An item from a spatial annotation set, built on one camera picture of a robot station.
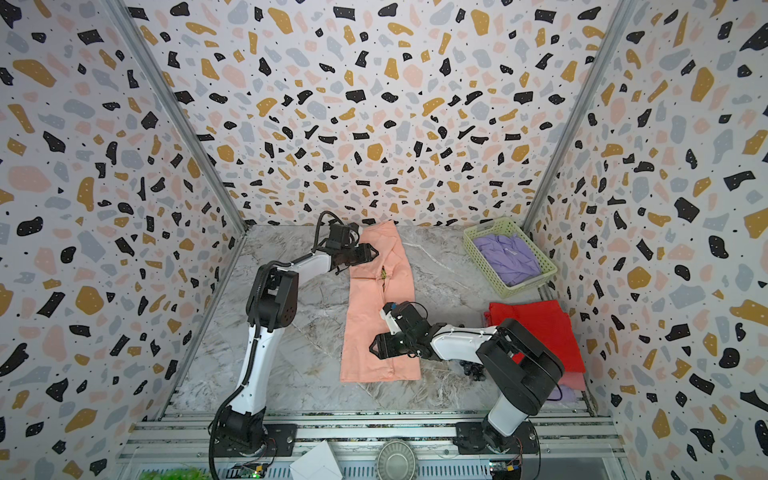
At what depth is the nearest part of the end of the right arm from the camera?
680 mm

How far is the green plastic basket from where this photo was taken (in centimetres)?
101

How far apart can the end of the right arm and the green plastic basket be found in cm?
39
